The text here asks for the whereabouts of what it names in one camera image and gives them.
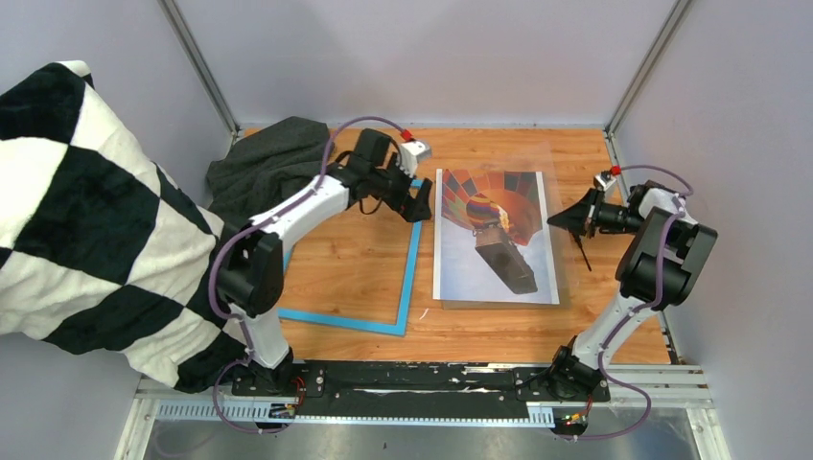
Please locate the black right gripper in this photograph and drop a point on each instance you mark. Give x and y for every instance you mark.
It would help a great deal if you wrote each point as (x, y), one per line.
(578, 218)

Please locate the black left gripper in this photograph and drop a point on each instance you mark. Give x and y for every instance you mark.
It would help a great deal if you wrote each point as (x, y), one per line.
(410, 209)

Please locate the hot air balloon photo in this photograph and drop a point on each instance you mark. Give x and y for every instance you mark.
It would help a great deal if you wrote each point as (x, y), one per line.
(495, 241)

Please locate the wooden photo frame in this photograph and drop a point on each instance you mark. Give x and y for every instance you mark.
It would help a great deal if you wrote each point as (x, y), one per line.
(353, 272)

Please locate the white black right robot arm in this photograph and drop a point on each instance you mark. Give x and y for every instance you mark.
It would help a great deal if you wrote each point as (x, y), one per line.
(659, 269)

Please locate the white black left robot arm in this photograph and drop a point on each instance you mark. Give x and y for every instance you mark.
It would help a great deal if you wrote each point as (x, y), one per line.
(247, 276)

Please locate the dark grey cloth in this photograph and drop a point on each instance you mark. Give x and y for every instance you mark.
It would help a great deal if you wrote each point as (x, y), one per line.
(264, 169)

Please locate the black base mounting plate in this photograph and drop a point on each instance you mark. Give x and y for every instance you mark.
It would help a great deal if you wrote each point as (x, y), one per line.
(435, 390)

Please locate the black white checkered blanket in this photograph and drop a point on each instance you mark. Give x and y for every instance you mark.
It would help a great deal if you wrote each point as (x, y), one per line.
(100, 249)

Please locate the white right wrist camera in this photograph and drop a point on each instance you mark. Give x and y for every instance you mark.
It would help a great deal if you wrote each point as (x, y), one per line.
(604, 182)

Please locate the right aluminium corner post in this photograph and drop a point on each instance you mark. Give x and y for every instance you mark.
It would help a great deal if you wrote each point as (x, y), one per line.
(651, 58)

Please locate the aluminium corner post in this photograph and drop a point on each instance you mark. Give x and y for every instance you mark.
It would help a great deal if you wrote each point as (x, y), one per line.
(188, 43)
(651, 58)

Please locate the left aluminium corner post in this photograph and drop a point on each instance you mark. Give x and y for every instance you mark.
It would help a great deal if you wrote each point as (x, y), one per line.
(188, 43)

